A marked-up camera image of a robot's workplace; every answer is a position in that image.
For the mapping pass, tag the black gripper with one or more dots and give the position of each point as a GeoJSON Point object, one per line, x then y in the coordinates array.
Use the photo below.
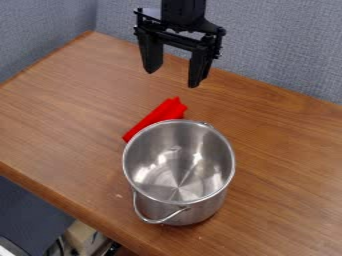
{"type": "Point", "coordinates": [182, 16]}

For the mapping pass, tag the beige box under table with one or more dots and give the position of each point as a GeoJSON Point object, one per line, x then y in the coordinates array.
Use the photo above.
{"type": "Point", "coordinates": [80, 241]}

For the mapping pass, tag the stainless steel pot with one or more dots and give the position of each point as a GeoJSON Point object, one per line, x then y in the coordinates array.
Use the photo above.
{"type": "Point", "coordinates": [179, 165]}

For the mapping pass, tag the red block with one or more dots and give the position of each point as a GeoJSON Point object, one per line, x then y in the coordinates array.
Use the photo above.
{"type": "Point", "coordinates": [171, 109]}

